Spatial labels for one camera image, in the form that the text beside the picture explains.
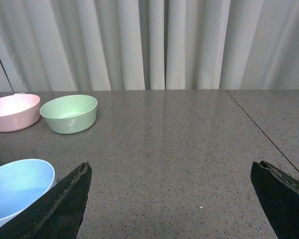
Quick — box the pink plastic bowl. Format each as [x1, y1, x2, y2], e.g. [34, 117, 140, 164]
[0, 93, 40, 132]

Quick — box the green plastic bowl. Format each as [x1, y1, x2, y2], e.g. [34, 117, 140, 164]
[39, 95, 98, 134]

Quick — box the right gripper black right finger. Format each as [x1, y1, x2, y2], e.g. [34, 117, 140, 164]
[251, 161, 299, 239]

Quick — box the grey pleated curtain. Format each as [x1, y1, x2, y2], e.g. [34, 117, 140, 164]
[0, 0, 299, 92]

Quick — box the light blue plastic cup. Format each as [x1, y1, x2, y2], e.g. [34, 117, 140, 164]
[0, 159, 57, 227]

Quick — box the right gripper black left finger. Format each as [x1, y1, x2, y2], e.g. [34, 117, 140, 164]
[0, 162, 92, 239]

